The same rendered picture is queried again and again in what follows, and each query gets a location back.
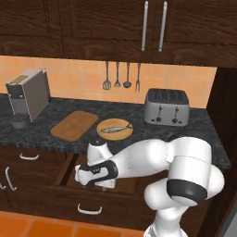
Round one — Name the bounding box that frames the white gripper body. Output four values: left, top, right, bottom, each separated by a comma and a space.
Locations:
93, 179, 117, 190

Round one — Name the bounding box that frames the dark wood open drawer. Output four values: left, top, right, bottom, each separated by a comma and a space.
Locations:
49, 152, 169, 231

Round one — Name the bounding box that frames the dark wood closed drawer front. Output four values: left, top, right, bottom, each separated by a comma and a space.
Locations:
0, 145, 76, 170

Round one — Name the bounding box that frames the wooden cutting board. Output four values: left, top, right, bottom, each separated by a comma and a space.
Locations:
50, 110, 100, 143

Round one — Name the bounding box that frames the grey fish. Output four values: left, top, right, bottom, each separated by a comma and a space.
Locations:
100, 122, 134, 134

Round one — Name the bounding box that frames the dark wood base cupboard door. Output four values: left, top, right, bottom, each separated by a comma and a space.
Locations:
2, 160, 64, 217

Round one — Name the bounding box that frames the grey four-slot toaster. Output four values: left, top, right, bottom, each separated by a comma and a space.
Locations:
143, 88, 191, 128

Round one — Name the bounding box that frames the hanging slotted spatula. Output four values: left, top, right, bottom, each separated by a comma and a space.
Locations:
102, 60, 112, 92

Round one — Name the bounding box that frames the hanging metal ladle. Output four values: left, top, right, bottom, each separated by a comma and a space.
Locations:
122, 61, 132, 90

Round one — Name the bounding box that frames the hanging metal fork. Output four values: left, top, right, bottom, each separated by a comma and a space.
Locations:
134, 62, 143, 94

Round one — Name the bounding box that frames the dark grey mug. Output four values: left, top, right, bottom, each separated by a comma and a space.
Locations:
11, 113, 30, 130

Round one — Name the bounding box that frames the grey coffee machine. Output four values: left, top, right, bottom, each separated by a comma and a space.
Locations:
5, 68, 52, 123

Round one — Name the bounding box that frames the grey appliance panel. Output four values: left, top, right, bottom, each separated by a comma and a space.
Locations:
216, 200, 237, 237

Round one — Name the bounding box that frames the tall dark wood cabinet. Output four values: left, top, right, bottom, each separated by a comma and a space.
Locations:
197, 66, 237, 237

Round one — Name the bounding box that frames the silver open drawer handle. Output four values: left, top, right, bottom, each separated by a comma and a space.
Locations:
76, 203, 104, 216

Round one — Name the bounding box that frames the silver closed drawer handle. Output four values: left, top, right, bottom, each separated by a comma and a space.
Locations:
19, 152, 41, 162

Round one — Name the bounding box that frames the dark wood wall cupboard door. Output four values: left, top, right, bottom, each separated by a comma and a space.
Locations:
151, 0, 237, 69
58, 0, 156, 64
0, 0, 64, 59

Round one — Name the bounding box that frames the long silver cupboard handle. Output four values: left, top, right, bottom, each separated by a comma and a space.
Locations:
141, 0, 150, 53
157, 0, 168, 53

